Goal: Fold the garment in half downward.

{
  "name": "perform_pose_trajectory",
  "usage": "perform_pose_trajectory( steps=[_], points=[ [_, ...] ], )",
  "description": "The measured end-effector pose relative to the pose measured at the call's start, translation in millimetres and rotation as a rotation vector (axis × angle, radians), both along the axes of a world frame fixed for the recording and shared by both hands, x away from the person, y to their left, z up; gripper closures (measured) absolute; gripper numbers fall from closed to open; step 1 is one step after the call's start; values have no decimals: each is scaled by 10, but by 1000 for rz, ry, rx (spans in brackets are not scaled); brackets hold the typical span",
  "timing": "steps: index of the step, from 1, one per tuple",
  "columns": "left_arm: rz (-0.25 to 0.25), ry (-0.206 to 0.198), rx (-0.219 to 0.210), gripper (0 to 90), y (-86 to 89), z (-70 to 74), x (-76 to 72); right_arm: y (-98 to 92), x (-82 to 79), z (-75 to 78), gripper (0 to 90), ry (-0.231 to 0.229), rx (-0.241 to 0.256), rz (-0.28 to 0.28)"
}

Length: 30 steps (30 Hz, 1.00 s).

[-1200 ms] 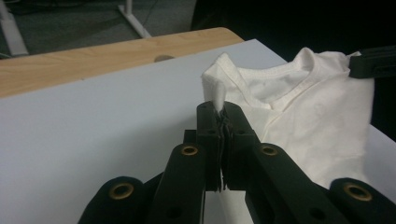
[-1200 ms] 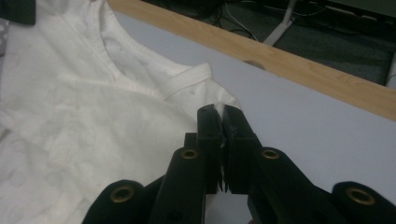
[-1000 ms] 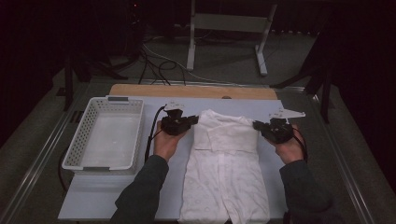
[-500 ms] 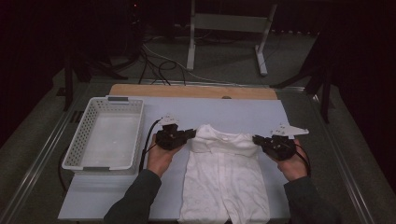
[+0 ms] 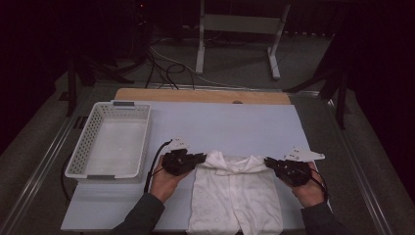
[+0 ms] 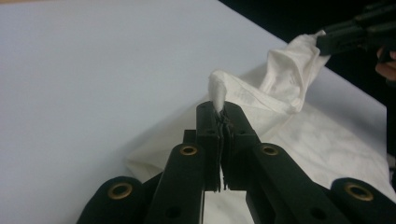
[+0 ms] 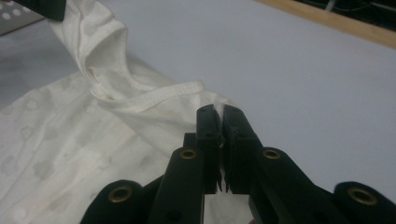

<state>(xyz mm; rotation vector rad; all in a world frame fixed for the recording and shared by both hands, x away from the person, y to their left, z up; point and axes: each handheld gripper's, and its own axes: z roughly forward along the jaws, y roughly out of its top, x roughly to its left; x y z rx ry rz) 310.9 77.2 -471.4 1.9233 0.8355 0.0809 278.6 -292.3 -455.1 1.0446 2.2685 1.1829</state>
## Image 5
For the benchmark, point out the metal rail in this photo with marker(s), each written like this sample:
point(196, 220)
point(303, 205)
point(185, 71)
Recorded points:
point(359, 173)
point(42, 169)

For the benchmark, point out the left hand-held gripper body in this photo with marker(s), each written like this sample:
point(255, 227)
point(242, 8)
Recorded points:
point(177, 161)

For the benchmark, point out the person's left hand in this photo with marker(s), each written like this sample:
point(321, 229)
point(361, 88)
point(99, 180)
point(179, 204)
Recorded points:
point(166, 186)

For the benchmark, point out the white metal stand frame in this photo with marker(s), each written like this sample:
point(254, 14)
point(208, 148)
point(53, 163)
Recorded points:
point(241, 24)

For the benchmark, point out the white perforated plastic basket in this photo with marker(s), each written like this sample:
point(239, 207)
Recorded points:
point(114, 147)

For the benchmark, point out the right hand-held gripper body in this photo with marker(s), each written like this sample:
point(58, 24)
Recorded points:
point(293, 173)

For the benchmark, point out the person's right hand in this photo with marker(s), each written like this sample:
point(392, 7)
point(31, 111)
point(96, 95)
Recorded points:
point(308, 194)

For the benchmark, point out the dark equipment rack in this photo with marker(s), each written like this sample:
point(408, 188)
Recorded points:
point(142, 19)

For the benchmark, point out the black stand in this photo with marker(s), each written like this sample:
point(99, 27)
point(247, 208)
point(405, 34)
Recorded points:
point(341, 104)
point(71, 91)

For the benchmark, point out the white baby romper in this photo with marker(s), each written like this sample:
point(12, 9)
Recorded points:
point(235, 196)

